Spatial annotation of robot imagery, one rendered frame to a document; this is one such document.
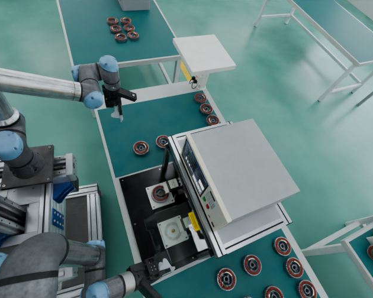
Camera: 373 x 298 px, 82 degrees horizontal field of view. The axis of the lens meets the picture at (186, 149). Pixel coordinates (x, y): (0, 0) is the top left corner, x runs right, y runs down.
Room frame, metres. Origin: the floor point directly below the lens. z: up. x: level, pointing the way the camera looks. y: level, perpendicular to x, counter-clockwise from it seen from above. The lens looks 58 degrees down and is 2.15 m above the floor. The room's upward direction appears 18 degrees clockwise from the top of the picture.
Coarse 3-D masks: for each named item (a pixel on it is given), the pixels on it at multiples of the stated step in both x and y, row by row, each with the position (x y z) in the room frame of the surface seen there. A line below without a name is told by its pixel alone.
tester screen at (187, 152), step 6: (186, 144) 0.57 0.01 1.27; (186, 150) 0.56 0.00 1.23; (186, 156) 0.55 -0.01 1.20; (192, 156) 0.51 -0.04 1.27; (192, 162) 0.50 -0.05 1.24; (192, 168) 0.49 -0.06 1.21; (198, 168) 0.46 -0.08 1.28; (198, 174) 0.44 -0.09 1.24; (204, 180) 0.41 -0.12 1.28; (204, 186) 0.39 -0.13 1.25; (198, 192) 0.40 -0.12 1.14
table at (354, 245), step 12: (372, 216) 1.02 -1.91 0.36; (348, 228) 0.89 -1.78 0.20; (372, 228) 0.70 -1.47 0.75; (324, 240) 0.70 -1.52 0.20; (348, 240) 0.56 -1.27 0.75; (360, 240) 0.58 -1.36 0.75; (312, 252) 0.52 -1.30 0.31; (324, 252) 0.51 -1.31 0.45; (336, 252) 0.50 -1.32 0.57; (348, 252) 0.48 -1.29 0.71; (360, 252) 0.50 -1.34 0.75; (372, 252) 0.51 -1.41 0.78; (360, 264) 0.42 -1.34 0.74; (372, 264) 0.45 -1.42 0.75; (372, 276) 0.37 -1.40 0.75; (372, 288) 0.31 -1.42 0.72
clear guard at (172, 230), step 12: (180, 204) 0.34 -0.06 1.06; (192, 204) 0.36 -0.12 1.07; (156, 216) 0.24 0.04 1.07; (168, 216) 0.26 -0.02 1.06; (180, 216) 0.28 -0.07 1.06; (156, 228) 0.19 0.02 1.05; (168, 228) 0.21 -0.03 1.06; (180, 228) 0.22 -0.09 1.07; (192, 228) 0.24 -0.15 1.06; (156, 240) 0.14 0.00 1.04; (168, 240) 0.16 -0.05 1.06; (180, 240) 0.17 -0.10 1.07; (192, 240) 0.19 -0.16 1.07; (204, 240) 0.21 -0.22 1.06; (168, 252) 0.11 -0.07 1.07; (180, 252) 0.12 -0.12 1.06; (192, 252) 0.14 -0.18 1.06
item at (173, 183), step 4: (168, 180) 0.50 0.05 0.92; (172, 180) 0.51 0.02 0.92; (176, 180) 0.52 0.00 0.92; (164, 184) 0.48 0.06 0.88; (168, 184) 0.48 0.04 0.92; (172, 184) 0.48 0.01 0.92; (176, 184) 0.49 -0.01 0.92; (180, 184) 0.51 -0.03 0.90; (164, 188) 0.46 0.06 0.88; (168, 188) 0.46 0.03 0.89; (172, 188) 0.46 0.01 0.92; (176, 188) 0.47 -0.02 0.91; (180, 188) 0.49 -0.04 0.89; (168, 192) 0.45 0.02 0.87
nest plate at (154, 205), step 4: (156, 184) 0.50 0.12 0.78; (160, 184) 0.51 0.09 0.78; (148, 188) 0.46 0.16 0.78; (152, 188) 0.47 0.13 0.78; (148, 192) 0.44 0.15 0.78; (156, 192) 0.45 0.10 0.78; (148, 196) 0.41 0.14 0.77; (172, 196) 0.46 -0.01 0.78; (152, 200) 0.39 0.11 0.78; (168, 200) 0.42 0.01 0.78; (172, 200) 0.43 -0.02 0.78; (152, 204) 0.37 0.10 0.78; (156, 204) 0.38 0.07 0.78; (160, 204) 0.39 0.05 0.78; (164, 204) 0.39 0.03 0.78; (152, 208) 0.35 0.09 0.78; (156, 208) 0.36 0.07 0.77
